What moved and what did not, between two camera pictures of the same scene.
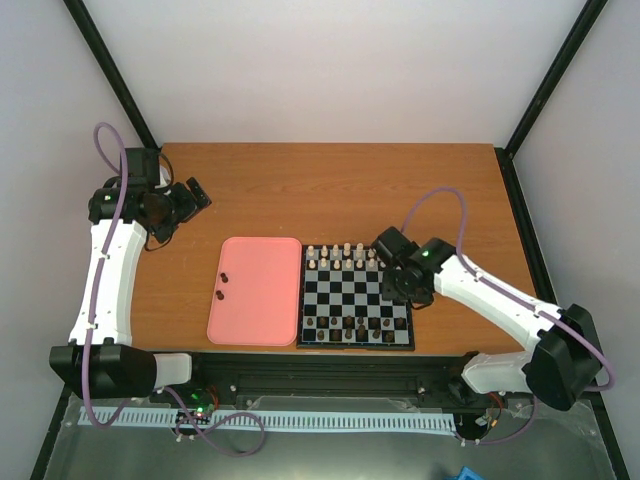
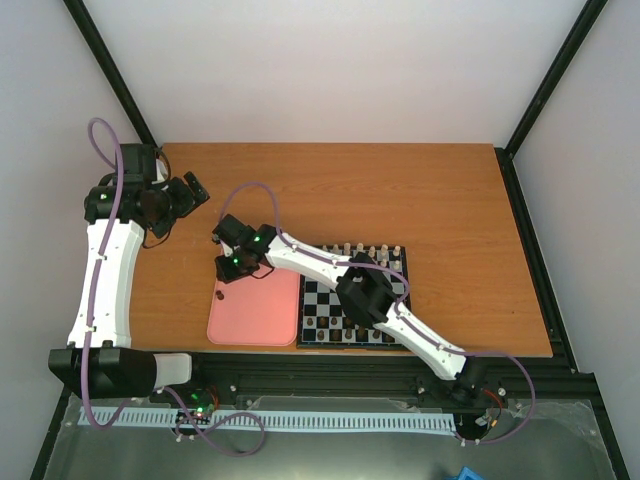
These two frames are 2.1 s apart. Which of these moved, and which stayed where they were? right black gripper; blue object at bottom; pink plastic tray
Moved: right black gripper
Stayed: pink plastic tray; blue object at bottom
